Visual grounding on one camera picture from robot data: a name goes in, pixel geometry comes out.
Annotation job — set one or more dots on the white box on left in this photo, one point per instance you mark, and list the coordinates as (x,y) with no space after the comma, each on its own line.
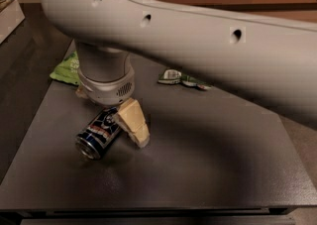
(10,18)

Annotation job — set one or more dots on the blue pepsi can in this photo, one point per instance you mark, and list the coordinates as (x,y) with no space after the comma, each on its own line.
(98,135)

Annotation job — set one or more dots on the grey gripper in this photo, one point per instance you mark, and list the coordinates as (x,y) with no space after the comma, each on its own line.
(107,94)

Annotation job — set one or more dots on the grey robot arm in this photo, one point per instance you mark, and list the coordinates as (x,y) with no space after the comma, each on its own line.
(269,61)

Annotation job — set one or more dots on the green chip bag flat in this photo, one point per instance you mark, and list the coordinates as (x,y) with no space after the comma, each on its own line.
(67,70)

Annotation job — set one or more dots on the crumpled green chip bag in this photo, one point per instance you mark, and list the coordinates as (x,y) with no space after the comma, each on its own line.
(171,77)

